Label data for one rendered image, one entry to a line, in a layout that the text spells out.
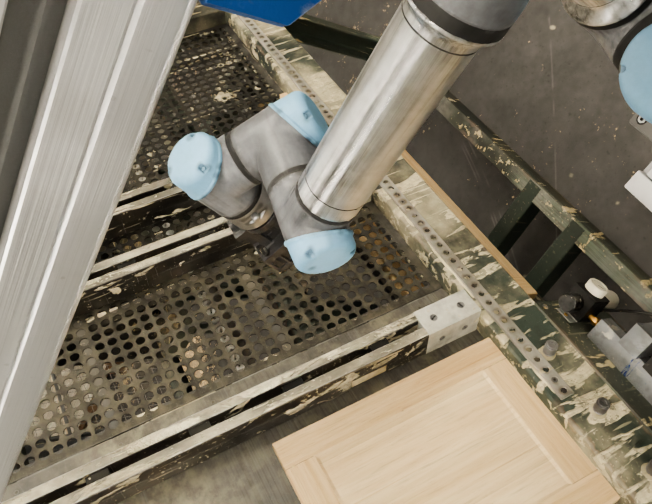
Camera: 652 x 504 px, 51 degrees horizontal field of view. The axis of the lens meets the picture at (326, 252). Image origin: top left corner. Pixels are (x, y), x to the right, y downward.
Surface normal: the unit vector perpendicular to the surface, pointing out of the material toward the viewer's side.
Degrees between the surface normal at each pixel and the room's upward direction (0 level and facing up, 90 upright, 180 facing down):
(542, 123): 0
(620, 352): 0
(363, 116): 27
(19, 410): 90
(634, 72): 7
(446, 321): 60
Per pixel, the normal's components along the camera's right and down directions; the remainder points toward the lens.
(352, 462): 0.00, -0.65
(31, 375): 0.45, 0.70
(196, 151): -0.47, -0.34
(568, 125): -0.76, -0.01
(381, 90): -0.64, 0.43
